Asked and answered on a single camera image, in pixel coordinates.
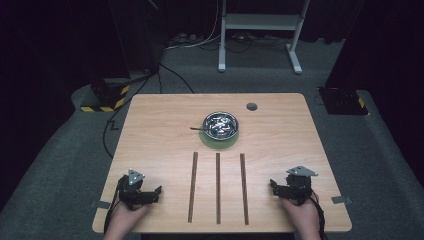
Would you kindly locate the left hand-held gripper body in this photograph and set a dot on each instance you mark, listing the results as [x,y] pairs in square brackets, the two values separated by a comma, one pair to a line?
[130,195]

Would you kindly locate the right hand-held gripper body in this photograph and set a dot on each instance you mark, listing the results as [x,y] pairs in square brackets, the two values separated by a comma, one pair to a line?
[299,187]

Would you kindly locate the brown wooden chopstick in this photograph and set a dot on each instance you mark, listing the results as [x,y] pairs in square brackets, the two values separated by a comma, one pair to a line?
[244,188]
[192,186]
[218,188]

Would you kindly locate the shiny metal bowl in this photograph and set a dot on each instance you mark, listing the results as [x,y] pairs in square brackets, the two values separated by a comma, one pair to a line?
[208,131]

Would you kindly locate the person's left hand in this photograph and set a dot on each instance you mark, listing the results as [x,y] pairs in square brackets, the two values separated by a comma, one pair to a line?
[125,218]

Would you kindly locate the person's right hand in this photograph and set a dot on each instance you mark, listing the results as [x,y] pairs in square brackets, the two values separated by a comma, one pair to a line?
[301,216]

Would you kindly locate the grey tape strip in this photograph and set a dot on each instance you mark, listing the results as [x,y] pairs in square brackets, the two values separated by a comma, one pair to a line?
[101,204]
[341,200]

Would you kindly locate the heap of shiny metal pieces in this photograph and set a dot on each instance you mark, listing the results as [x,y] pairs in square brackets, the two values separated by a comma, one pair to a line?
[220,126]

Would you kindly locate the grey round table cap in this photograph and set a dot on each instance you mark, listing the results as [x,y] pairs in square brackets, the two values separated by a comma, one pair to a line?
[251,106]

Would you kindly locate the black yellow striped stand base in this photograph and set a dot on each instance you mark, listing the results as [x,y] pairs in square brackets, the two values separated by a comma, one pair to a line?
[106,96]

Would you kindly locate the dark power strip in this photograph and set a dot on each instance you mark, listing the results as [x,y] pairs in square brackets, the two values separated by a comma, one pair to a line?
[185,38]

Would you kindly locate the white metal stand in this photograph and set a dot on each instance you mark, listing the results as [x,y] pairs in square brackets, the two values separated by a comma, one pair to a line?
[261,21]

